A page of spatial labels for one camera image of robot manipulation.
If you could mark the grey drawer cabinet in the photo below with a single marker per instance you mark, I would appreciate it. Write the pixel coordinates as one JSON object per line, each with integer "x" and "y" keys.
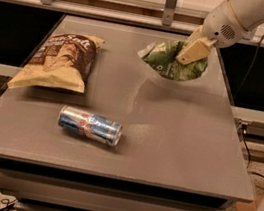
{"x": 39, "y": 187}

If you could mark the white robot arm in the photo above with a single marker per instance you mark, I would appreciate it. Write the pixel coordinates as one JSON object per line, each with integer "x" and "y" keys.
{"x": 258, "y": 8}

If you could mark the blue silver redbull can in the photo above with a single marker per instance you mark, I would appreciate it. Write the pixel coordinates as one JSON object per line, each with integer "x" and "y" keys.
{"x": 92, "y": 126}

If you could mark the brown sea salt chip bag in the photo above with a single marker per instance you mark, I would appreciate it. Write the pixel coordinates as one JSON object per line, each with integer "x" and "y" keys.
{"x": 63, "y": 61}

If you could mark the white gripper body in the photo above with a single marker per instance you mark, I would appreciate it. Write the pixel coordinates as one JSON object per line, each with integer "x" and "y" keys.
{"x": 220, "y": 27}

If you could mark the green jalapeno chip bag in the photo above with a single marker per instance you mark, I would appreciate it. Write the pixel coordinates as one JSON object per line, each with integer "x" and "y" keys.
{"x": 161, "y": 57}

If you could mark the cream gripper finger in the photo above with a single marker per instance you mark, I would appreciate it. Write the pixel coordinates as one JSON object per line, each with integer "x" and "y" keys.
{"x": 197, "y": 48}

